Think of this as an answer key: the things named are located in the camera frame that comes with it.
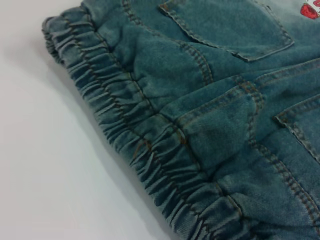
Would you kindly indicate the blue denim shorts with embroidery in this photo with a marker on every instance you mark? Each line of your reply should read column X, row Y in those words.
column 200, row 112

